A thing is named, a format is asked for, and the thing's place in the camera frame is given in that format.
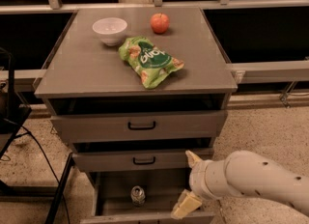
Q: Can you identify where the black stand frame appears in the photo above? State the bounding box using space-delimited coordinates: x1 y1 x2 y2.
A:
0 48 72 224

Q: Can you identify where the grey drawer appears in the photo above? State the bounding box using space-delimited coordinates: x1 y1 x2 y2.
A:
73 138 213 172
51 94 227 143
80 169 214 224

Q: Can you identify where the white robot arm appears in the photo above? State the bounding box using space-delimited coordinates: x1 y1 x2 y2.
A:
171 150 309 219

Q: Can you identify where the silver green 7up can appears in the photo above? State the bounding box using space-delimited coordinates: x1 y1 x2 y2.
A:
130 185 146 207

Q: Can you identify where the grey bottom drawer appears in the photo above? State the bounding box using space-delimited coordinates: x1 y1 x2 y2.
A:
80 169 214 224

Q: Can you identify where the grey drawer cabinet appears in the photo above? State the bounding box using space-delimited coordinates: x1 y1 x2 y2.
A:
34 6 239 224

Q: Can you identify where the grey middle drawer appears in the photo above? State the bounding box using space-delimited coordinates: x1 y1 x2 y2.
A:
73 138 213 172

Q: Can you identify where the white bowl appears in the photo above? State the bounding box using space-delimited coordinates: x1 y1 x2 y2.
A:
92 17 127 46

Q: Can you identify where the metal window railing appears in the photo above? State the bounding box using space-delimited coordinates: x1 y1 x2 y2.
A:
0 0 309 108

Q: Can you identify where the green chip bag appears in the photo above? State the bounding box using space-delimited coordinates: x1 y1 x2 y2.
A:
119 36 184 89

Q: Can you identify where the red apple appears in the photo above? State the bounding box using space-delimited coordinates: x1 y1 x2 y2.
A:
151 13 170 34

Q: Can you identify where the grey top drawer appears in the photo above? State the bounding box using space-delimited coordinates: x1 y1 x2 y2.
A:
51 94 227 143

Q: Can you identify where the black cable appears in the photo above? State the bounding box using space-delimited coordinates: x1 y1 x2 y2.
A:
0 118 71 224

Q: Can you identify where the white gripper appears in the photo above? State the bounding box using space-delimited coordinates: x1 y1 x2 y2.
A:
171 150 227 219

